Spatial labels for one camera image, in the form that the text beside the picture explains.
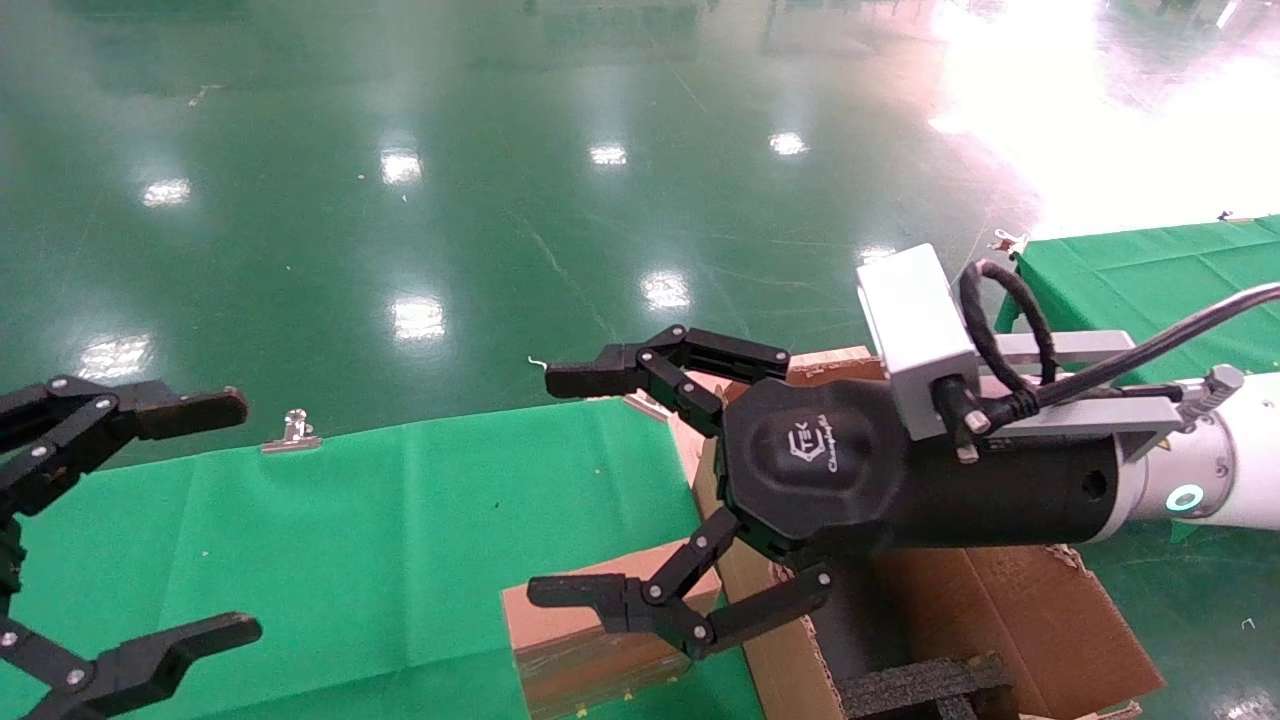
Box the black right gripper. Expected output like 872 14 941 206
527 325 1123 661

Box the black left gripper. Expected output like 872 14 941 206
0 375 263 720

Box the small brown cardboard box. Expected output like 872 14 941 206
502 565 723 720

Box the large open brown carton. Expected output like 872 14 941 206
668 345 1166 720

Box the large green table cloth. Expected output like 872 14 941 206
0 398 766 720

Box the black foam insert strip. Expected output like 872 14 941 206
838 652 1016 720

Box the green cloth side table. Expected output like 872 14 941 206
995 215 1280 386

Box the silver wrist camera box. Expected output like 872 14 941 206
857 243 986 441

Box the silver camera mount bracket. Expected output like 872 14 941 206
975 330 1246 443

